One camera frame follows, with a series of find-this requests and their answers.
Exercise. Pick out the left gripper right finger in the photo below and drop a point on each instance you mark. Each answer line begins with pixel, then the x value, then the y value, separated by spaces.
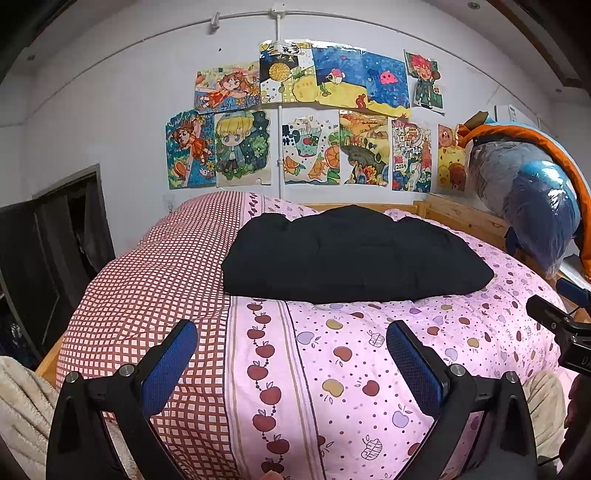
pixel 504 446

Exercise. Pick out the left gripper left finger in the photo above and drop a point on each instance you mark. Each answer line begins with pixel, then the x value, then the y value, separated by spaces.
pixel 80 446

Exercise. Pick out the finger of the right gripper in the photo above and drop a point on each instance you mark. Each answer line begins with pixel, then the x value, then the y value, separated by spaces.
pixel 554 319
pixel 574 293

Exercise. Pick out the black coat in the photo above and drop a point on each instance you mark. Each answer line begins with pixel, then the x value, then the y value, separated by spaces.
pixel 350 254

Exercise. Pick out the beige knit sleeve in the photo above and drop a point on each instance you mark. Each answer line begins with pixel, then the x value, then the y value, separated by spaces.
pixel 28 405

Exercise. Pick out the orange clear storage bag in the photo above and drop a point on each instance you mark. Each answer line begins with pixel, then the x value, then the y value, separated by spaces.
pixel 529 180

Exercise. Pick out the yellow bear drawing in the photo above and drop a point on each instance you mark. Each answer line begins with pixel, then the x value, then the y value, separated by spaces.
pixel 452 161

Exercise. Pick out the white air conditioner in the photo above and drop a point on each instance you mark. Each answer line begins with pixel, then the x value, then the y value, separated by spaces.
pixel 508 113

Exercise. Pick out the pink apple print quilt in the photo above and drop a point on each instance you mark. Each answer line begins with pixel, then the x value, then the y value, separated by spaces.
pixel 306 390

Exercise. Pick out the dark wooden cabinet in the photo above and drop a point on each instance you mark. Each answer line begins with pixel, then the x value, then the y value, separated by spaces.
pixel 52 247

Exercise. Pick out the red 2024 festival drawing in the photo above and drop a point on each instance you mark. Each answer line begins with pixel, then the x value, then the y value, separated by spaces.
pixel 411 157

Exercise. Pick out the dinosaur landscape drawing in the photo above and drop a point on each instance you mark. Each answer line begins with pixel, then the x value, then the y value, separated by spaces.
pixel 365 140

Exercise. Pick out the red hair character drawing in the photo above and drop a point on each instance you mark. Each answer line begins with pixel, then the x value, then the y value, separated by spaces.
pixel 426 72

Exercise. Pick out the orange fruit drawing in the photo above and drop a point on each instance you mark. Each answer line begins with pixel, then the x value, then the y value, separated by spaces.
pixel 311 153

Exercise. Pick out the blue sea jellyfish drawing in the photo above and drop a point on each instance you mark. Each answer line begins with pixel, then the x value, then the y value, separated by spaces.
pixel 354 78

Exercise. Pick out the orange girl blue drawing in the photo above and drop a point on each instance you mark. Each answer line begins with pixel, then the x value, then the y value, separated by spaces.
pixel 190 150

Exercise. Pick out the black yellow moon drawing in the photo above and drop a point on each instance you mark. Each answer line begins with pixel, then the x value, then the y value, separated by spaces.
pixel 287 72

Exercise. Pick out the flying girl drawing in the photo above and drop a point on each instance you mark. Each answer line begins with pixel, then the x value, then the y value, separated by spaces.
pixel 227 88

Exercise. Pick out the wooden bed frame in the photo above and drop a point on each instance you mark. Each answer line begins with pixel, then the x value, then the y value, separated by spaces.
pixel 458 216

